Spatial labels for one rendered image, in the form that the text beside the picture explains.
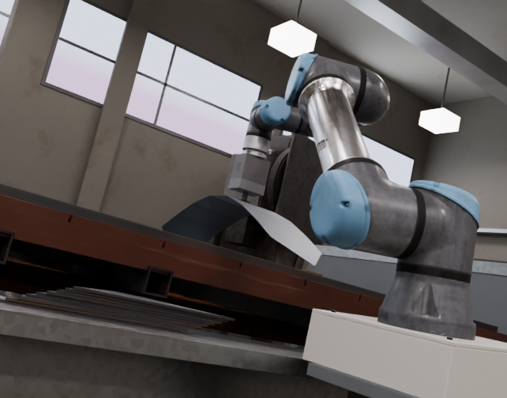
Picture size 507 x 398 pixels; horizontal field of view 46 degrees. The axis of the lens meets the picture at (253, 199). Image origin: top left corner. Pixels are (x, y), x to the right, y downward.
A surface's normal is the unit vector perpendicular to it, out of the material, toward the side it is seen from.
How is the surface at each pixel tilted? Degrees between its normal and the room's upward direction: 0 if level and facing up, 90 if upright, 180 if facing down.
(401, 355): 90
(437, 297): 75
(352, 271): 90
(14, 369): 90
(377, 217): 100
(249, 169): 90
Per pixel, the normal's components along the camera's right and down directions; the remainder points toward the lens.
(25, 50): 0.57, -0.01
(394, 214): 0.26, -0.09
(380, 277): -0.76, -0.28
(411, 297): -0.53, -0.49
